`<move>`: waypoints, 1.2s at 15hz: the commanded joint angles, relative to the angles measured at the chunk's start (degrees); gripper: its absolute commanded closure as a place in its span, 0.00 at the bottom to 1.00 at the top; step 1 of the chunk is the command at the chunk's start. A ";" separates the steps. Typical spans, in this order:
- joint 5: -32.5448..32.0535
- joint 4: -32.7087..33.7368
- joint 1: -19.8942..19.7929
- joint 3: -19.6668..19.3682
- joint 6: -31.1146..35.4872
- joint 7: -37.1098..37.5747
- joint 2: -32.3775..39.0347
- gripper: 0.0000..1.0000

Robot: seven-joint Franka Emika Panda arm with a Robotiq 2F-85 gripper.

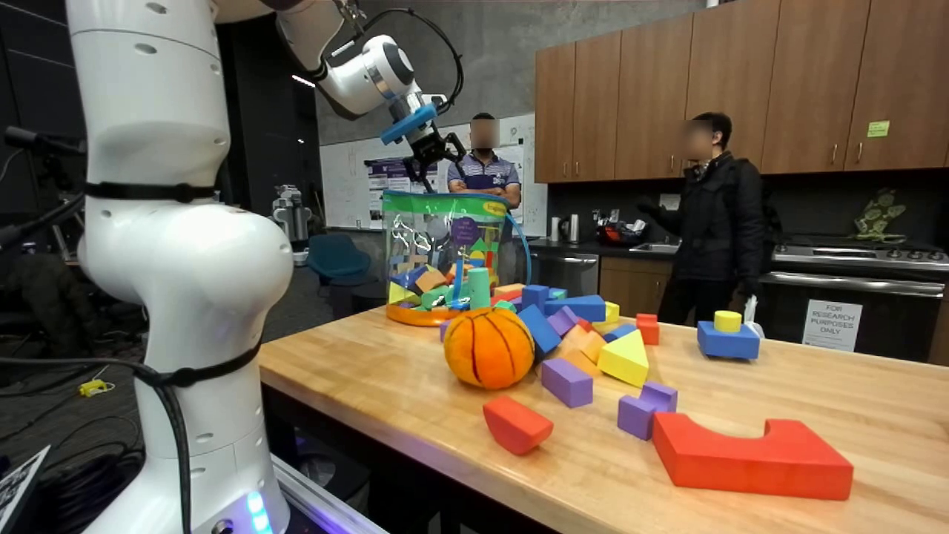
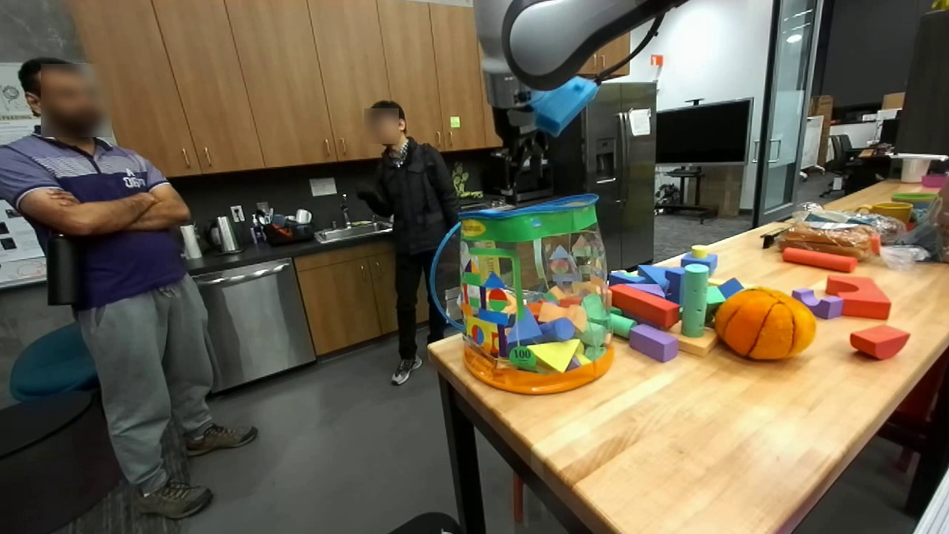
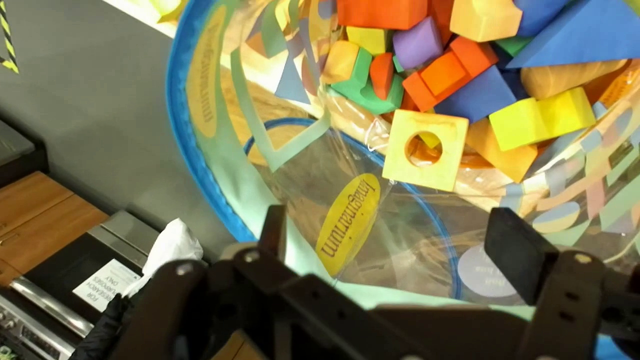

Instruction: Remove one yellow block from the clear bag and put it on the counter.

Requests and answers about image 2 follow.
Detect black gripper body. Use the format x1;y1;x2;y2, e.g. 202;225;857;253
494;95;553;167

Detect long blue foam block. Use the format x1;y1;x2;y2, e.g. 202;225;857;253
636;262;688;306

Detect long red foam block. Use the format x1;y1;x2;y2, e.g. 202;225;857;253
609;282;684;333

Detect green cube foam block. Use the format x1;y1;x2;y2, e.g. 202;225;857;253
606;308;642;342

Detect yellow triangular foam block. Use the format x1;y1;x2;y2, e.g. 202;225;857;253
525;337;584;377

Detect green cylinder foam block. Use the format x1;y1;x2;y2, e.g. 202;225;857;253
681;262;713;342

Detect purple cuboid foam block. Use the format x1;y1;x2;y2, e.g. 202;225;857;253
627;322;684;364

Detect red cylinder foam block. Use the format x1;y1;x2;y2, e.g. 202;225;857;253
780;242;861;276

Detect clear plastic bag of items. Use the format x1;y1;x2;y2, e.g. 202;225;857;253
771;202;887;263

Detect purple L-shaped foam block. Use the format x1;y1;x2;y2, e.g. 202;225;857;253
792;285;847;321

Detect large red arch block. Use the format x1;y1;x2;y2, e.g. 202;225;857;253
824;272;897;322

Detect red wedge foam block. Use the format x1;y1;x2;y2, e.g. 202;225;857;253
848;322;913;362

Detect stainless steel refrigerator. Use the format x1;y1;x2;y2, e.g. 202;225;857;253
583;79;661;272

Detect person in black jacket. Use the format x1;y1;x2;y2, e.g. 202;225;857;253
353;97;464;389

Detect clear plastic toy bin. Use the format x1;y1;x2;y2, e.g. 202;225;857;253
427;192;618;397

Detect steel kitchen sink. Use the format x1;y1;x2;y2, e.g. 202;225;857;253
313;216;396;248

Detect black television screen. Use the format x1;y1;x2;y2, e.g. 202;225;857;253
652;97;753;168

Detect wooden base cabinet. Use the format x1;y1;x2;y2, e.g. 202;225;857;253
294;236;436;358

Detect dark kitchen pots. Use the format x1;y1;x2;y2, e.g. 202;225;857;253
248;202;319;248

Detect glass door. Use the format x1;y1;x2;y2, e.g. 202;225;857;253
753;0;824;225

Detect orange plush basketball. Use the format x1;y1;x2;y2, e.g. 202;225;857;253
713;285;821;362

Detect silver thermos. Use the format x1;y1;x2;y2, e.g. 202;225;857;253
211;213;242;257

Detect stainless steel dishwasher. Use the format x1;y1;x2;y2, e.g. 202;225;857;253
190;257;320;394

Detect white cup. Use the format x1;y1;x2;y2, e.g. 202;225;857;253
178;222;206;263

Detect black object on floor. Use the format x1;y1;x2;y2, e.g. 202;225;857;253
390;511;467;534

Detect pile of bagged toys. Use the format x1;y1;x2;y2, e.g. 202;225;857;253
870;182;949;263

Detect black monitor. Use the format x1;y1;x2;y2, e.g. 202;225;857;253
894;9;949;158

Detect person in purple shirt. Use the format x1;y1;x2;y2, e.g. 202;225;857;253
0;57;261;521

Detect teal round chair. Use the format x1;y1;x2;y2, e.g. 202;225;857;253
9;322;101;403

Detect dark round ottoman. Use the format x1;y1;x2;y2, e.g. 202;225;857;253
0;389;128;534

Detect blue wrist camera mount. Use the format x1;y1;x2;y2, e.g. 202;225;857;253
529;73;603;138

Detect wooden wall cabinets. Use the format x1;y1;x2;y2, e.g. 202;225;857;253
64;0;506;182

